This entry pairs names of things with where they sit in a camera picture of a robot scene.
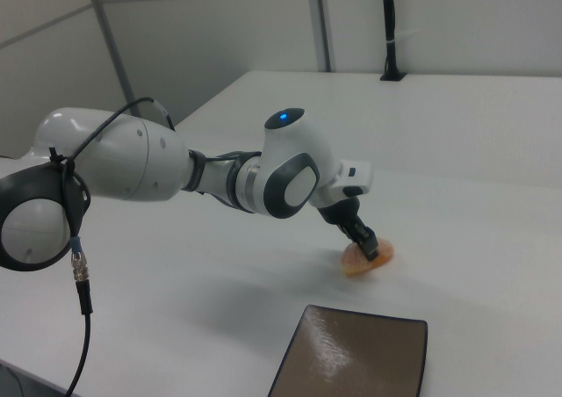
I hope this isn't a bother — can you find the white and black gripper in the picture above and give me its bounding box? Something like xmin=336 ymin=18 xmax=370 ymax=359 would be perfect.
xmin=310 ymin=158 xmax=380 ymax=262

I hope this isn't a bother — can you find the round orange bread roll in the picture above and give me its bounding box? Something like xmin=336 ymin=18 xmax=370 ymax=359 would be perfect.
xmin=341 ymin=236 xmax=395 ymax=278

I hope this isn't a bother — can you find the brown rectangular ceramic plate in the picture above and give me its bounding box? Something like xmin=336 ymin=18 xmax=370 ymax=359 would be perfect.
xmin=267 ymin=304 xmax=429 ymax=397

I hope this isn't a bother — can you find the black camera stand pole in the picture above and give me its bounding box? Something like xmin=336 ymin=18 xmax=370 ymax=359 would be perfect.
xmin=379 ymin=0 xmax=407 ymax=83

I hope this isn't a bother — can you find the black cable with metal connector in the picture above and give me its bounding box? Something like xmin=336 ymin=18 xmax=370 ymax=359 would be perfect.
xmin=47 ymin=97 xmax=177 ymax=397

